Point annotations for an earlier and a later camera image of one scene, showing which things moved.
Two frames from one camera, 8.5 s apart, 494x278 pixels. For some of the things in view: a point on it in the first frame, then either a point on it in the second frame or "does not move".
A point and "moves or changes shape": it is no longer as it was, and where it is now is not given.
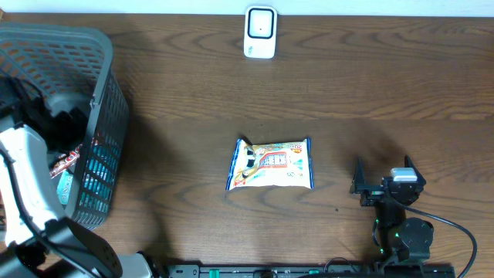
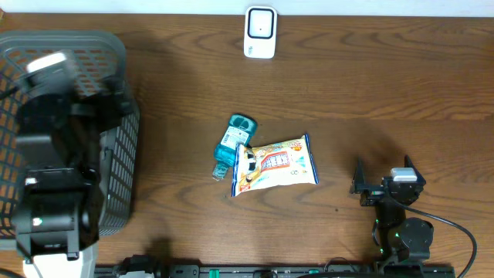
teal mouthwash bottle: x=64 y=186 moves or changes shape
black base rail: x=328 y=270 does not move
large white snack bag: x=282 y=164 does not move
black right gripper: x=373 y=192 does not move
